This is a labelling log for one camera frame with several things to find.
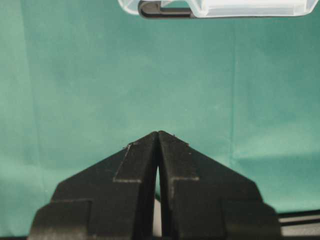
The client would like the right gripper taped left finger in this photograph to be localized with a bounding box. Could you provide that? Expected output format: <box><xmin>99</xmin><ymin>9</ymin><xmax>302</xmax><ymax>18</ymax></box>
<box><xmin>29</xmin><ymin>132</ymin><xmax>158</xmax><ymax>237</ymax></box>

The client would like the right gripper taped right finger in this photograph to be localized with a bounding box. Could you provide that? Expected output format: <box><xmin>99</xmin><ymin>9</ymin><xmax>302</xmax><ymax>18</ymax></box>
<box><xmin>158</xmin><ymin>131</ymin><xmax>281</xmax><ymax>237</ymax></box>

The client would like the clear plastic storage bin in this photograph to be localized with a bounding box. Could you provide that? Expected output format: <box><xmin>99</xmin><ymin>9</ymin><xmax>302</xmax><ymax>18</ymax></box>
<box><xmin>118</xmin><ymin>0</ymin><xmax>319</xmax><ymax>19</ymax></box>

